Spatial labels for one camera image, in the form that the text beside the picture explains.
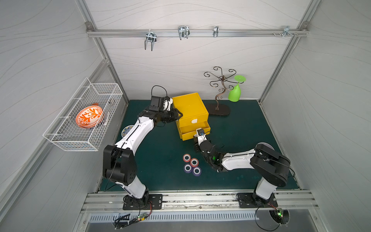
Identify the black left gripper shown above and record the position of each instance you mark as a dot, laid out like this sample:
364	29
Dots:
174	115

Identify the yellow plastic drawer cabinet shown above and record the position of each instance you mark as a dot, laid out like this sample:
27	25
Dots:
195	115

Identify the red tape roll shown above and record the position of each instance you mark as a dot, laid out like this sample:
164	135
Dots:
194	162
186	158

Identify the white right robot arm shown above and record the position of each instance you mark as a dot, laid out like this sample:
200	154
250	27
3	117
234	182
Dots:
271	165

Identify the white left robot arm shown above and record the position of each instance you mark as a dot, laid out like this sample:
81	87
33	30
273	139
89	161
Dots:
119	164

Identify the purple tape roll right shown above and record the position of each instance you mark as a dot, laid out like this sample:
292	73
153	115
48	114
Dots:
196	171

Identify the purple tape roll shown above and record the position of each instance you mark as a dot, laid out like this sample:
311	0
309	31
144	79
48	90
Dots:
196	171
188	168

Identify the purple tape roll left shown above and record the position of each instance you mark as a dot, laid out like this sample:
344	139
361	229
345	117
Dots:
188	168

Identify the bronze scroll metal stand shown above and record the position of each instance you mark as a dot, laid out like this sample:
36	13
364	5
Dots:
218	109

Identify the blue yellow patterned plate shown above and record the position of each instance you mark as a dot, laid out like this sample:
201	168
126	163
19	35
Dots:
126	131

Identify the purple grey bowl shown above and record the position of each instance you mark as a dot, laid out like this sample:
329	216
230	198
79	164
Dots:
266	144

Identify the green plastic wine glass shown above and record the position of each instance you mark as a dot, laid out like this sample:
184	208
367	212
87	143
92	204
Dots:
235	94

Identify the metal double hook left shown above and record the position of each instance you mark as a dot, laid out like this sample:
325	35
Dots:
151	38

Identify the metal double hook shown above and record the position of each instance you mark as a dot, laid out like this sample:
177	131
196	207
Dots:
183	32
151	38

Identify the metal double hook middle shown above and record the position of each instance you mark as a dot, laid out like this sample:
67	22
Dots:
183	32

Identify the orange white patterned bowl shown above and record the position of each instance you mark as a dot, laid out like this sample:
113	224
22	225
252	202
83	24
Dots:
89	117

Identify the metal single hook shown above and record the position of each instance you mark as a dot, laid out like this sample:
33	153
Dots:
215	31

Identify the metal hook right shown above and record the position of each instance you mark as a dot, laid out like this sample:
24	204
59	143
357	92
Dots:
285	33

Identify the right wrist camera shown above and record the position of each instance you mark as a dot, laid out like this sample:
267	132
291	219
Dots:
201	134

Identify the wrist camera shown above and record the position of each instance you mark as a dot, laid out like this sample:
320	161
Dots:
201	134
160	103

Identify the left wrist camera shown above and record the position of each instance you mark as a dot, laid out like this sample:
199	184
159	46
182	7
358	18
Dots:
160	103

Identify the white wire basket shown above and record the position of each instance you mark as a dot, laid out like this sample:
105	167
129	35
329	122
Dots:
64	132

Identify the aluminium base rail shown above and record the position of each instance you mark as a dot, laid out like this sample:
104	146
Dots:
194	201

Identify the aluminium top rail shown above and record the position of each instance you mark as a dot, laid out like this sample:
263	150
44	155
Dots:
194	33

